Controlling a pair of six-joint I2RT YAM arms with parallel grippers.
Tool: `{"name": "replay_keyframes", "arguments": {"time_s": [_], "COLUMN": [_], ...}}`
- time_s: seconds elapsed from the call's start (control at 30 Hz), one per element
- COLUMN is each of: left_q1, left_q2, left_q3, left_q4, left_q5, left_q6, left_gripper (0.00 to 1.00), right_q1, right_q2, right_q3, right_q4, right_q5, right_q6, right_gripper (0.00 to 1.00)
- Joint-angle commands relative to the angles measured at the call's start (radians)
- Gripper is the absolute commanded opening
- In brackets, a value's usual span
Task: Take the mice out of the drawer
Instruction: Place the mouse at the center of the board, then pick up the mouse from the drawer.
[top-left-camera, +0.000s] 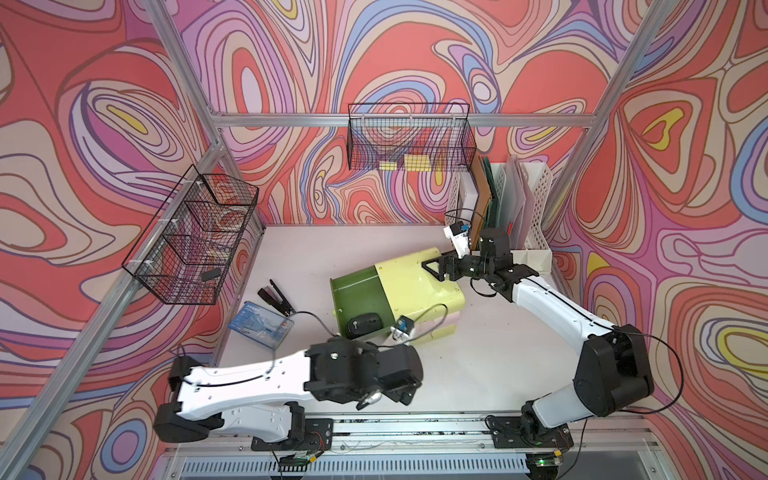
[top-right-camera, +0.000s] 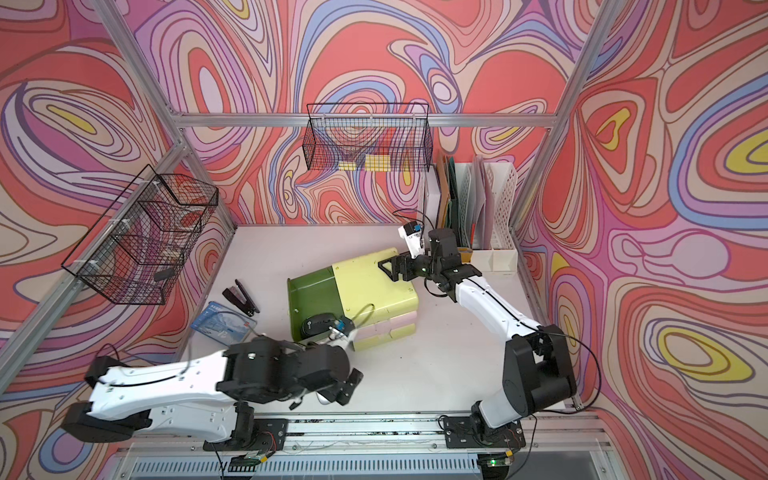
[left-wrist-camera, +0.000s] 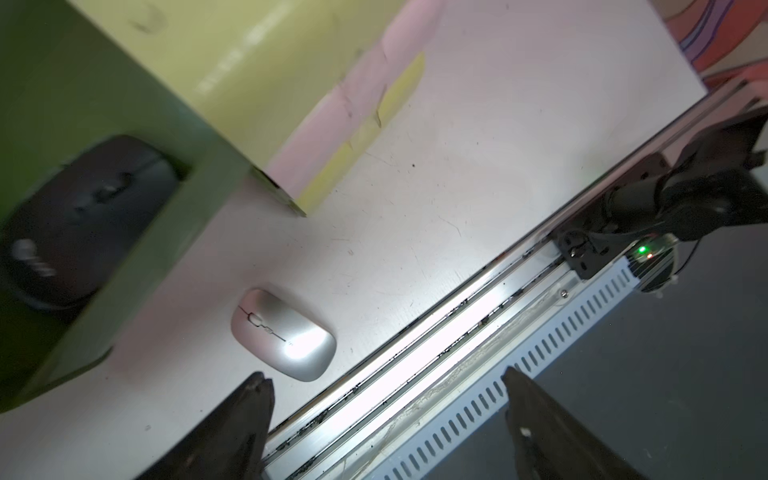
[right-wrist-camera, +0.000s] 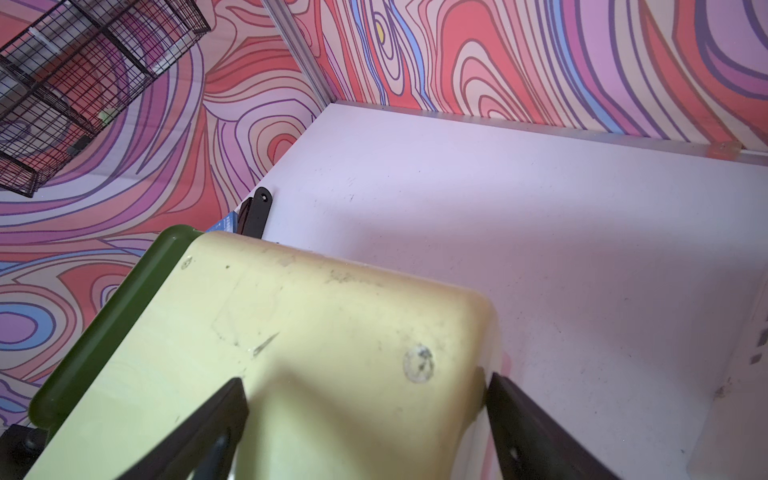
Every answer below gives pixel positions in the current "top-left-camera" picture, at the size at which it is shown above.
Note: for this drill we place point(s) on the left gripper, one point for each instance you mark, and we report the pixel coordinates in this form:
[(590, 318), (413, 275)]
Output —
[(405, 394)]

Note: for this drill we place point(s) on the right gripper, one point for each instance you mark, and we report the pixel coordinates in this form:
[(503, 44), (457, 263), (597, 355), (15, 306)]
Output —
[(451, 260)]

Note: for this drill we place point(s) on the green drawer cabinet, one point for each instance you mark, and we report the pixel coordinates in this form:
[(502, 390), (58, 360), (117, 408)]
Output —
[(434, 305)]

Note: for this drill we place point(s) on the green drawer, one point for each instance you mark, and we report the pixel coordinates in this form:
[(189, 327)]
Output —
[(358, 293)]

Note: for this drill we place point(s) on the black computer mouse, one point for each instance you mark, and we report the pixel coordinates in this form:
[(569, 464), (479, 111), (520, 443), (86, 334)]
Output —
[(363, 325)]

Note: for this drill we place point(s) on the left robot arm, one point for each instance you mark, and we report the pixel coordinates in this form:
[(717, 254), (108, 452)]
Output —
[(263, 400)]

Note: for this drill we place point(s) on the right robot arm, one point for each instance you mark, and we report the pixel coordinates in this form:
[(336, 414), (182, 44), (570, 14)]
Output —
[(613, 370)]

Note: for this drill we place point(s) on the green folder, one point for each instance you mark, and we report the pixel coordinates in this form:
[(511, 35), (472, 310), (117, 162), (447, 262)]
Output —
[(492, 213)]

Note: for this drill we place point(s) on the brown folder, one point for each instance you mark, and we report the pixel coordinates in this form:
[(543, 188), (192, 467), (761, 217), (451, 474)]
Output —
[(484, 198)]

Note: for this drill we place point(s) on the white file organizer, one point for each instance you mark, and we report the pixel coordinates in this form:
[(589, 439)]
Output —
[(524, 186)]

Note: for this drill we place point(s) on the yellow sticky note pad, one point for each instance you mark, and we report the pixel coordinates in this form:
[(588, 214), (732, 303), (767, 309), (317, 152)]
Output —
[(417, 163)]

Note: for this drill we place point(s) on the blue card pack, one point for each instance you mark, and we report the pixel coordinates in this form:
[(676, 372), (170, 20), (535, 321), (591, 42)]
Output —
[(261, 325)]

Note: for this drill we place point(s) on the black stapler tool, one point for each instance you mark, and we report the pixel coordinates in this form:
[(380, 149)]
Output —
[(274, 297)]

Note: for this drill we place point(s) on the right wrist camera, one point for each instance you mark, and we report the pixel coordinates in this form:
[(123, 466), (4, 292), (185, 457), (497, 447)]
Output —
[(458, 234)]

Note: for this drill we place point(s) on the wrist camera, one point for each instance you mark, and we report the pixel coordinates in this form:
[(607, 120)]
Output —
[(458, 234), (403, 329)]

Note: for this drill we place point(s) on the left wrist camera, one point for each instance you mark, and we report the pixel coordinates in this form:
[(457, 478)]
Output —
[(403, 329)]

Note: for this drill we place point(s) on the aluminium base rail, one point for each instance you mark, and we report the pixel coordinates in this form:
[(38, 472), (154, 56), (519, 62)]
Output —
[(433, 446)]

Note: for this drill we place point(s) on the back black wire basket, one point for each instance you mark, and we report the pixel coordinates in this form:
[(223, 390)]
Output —
[(379, 134)]

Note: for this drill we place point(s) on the black wire basket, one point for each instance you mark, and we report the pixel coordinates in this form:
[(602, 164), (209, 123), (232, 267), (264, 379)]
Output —
[(183, 257), (379, 134)]

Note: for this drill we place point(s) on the left black wire basket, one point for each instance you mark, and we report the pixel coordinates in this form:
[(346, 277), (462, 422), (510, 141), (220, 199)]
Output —
[(183, 257)]

